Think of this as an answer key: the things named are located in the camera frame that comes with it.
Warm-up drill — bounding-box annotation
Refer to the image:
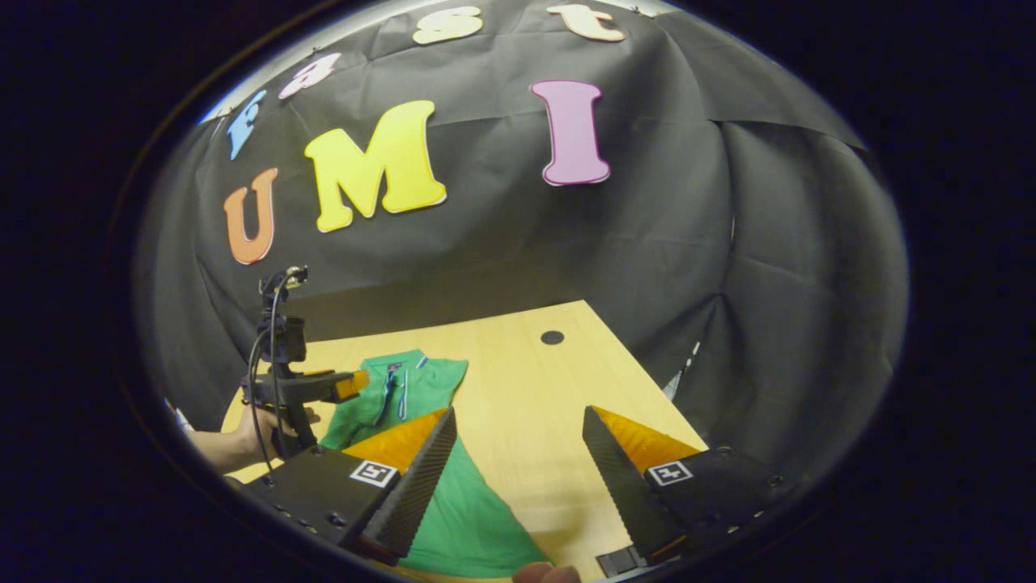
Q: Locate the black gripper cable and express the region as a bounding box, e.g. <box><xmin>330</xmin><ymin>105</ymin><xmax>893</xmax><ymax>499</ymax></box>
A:
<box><xmin>247</xmin><ymin>279</ymin><xmax>292</xmax><ymax>474</ymax></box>

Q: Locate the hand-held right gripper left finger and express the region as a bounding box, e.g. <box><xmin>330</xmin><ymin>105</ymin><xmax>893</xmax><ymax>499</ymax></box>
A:
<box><xmin>235</xmin><ymin>406</ymin><xmax>458</xmax><ymax>566</ymax></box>

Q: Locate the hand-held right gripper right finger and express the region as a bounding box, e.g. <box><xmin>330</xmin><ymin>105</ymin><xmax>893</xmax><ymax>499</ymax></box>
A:
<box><xmin>581</xmin><ymin>405</ymin><xmax>790</xmax><ymax>568</ymax></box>

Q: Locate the black backdrop cloth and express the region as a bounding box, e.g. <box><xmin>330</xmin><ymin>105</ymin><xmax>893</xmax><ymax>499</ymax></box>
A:
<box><xmin>134</xmin><ymin>0</ymin><xmax>911</xmax><ymax>487</ymax></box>

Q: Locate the green T-shirt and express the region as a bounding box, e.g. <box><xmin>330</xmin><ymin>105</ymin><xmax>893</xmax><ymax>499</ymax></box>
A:
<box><xmin>320</xmin><ymin>350</ymin><xmax>551</xmax><ymax>578</ymax></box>

